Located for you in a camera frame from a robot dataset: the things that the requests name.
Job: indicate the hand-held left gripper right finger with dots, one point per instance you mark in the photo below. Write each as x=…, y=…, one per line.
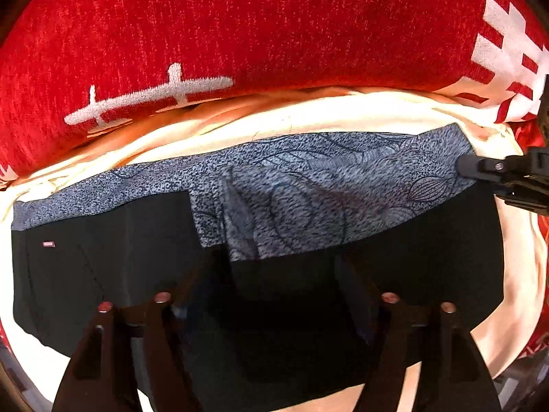
x=386, y=334

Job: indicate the black pants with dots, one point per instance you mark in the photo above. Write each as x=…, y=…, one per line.
x=107, y=266

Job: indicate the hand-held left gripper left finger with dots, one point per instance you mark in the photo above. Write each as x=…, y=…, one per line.
x=167, y=334

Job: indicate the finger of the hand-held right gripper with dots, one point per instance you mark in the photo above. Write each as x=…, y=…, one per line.
x=476, y=167

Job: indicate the red printed blanket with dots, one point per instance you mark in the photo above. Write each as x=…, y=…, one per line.
x=257, y=30

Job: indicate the blue leaf patterned cloth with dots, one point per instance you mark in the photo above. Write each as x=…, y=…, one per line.
x=300, y=180

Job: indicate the cream padded quilt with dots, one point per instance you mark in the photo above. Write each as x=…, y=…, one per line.
x=343, y=111

